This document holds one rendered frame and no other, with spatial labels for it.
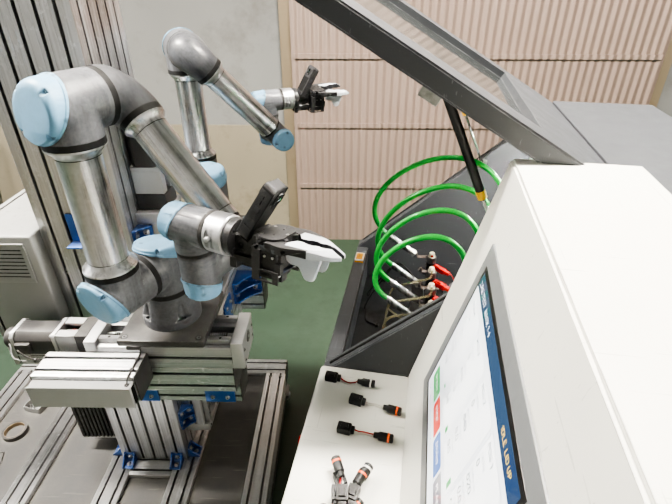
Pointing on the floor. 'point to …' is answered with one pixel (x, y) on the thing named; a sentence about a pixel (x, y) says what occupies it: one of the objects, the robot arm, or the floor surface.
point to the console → (578, 327)
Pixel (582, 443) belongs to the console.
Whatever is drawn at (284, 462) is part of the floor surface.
